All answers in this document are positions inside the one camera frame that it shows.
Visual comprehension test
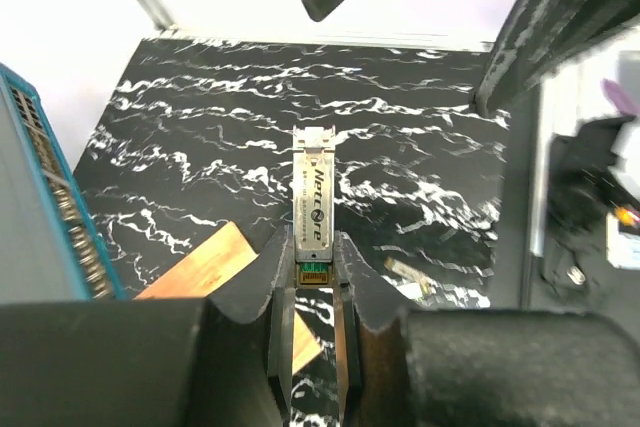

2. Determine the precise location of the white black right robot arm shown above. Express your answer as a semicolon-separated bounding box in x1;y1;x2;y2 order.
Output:
470;0;639;306

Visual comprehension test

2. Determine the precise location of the silver Netcore SFP module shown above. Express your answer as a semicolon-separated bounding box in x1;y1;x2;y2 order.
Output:
292;126;336;288

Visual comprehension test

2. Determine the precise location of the wooden board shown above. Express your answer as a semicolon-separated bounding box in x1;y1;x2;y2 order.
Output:
134;222;320;382

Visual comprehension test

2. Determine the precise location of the dark grey network switch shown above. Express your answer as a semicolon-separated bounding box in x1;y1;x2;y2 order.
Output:
1;66;124;304

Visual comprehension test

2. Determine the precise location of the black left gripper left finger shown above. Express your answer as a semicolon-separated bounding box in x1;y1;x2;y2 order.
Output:
204;226;294;426

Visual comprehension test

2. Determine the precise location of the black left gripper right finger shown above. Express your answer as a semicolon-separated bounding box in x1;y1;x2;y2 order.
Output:
333;232;415;426

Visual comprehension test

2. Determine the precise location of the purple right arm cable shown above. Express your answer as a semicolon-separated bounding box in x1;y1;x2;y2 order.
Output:
599;77;640;116

